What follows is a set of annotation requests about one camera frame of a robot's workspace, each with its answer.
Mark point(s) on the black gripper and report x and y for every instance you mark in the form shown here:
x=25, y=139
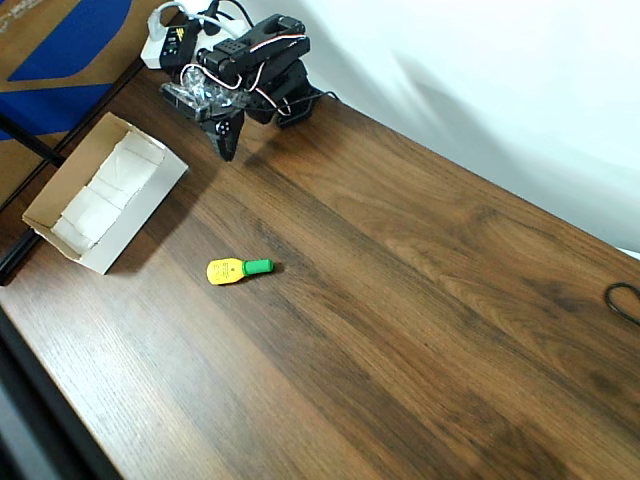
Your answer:
x=223, y=129

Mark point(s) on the yellow bottle with green cap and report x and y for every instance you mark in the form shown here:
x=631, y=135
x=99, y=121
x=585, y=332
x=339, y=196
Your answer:
x=230, y=270

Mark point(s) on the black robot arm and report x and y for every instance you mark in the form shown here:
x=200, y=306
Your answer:
x=280, y=55

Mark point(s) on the white cardboard box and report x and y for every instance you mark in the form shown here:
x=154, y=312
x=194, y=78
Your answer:
x=145, y=200

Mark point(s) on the black adapter with yellow label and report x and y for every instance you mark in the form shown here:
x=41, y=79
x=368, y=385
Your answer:
x=176, y=42

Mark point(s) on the white power strip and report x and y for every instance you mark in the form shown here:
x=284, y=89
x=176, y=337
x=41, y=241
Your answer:
x=150, y=52

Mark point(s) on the white padding sheet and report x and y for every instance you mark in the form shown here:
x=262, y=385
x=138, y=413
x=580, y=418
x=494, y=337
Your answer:
x=112, y=190

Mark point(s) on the brown cardboard with blue print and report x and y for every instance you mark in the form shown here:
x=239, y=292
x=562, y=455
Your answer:
x=60, y=45

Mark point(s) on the black metal bar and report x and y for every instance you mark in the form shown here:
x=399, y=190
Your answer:
x=35, y=142

